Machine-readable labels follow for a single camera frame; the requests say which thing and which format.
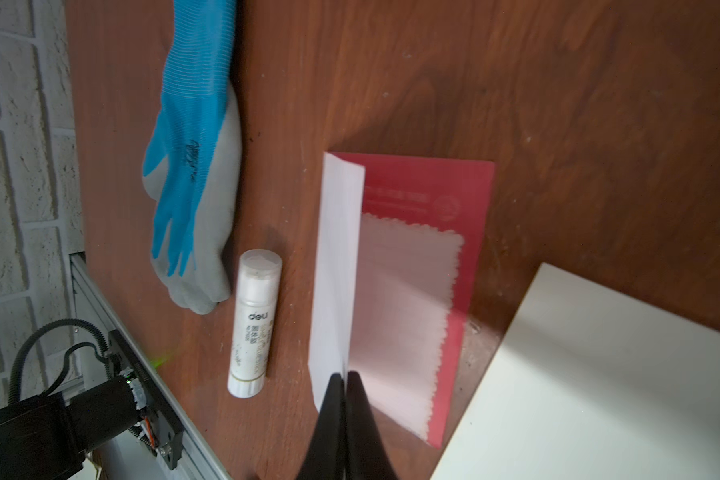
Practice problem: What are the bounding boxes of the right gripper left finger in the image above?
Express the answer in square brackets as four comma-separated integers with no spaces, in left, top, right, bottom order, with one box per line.
[296,373,346,480]

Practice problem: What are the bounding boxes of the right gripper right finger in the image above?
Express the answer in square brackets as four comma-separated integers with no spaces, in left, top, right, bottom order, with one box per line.
[345,371,398,480]

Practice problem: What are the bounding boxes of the pink white letter card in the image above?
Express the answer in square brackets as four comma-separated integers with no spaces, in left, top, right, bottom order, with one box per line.
[308,152,495,447]

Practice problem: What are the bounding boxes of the cream envelope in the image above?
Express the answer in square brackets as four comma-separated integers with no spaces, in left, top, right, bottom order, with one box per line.
[433,264,720,479]

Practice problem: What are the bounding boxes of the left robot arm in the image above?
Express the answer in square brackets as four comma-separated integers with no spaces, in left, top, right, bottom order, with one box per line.
[0,376,146,479]

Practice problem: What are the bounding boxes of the white glue stick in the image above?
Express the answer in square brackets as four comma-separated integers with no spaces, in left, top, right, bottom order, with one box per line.
[227,249,282,399]

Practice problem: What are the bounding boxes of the blue grey work glove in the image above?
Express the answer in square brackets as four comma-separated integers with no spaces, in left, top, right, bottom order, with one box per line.
[142,1,242,315]

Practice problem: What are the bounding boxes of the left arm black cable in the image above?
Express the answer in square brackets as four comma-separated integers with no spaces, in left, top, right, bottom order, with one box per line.
[7,317,112,406]

